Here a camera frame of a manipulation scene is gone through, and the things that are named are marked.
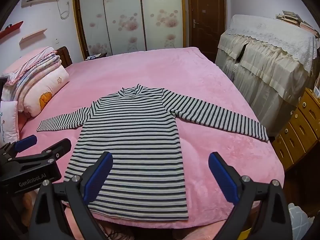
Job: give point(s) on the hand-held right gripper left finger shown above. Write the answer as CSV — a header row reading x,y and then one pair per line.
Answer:
x,y
100,175

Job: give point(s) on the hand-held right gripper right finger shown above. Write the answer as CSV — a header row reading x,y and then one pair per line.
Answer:
x,y
222,177

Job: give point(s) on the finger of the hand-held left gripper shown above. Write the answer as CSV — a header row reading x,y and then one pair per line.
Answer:
x,y
58,148
25,143

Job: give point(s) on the striped long-sleeve shirt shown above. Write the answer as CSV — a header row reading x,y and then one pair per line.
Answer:
x,y
135,135

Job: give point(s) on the pink quilted pillow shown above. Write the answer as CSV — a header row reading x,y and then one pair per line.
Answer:
x,y
8,122

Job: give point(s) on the folded floral ruffled blanket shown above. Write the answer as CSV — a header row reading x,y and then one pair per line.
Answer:
x,y
37,62

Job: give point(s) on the wooden drawer chest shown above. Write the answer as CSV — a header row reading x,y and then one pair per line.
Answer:
x,y
297,135

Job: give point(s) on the dark wooden headboard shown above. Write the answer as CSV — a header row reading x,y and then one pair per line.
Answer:
x,y
65,57

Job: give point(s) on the small white blue box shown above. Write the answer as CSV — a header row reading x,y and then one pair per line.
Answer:
x,y
94,56

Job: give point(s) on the cream ruffled furniture cover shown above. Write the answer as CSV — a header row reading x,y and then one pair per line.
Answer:
x,y
260,75

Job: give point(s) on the pink bed blanket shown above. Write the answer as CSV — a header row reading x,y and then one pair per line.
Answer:
x,y
180,67

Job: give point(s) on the floral sliding-door wardrobe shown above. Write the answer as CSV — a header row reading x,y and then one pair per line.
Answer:
x,y
125,17

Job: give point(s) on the brown wooden door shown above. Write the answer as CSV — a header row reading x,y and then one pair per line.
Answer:
x,y
207,17

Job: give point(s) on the stack of books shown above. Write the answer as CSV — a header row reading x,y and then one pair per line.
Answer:
x,y
292,18

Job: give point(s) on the light wooden wall shelf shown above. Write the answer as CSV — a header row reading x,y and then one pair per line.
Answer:
x,y
33,37

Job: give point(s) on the red wall shelf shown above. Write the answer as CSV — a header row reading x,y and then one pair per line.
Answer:
x,y
11,31

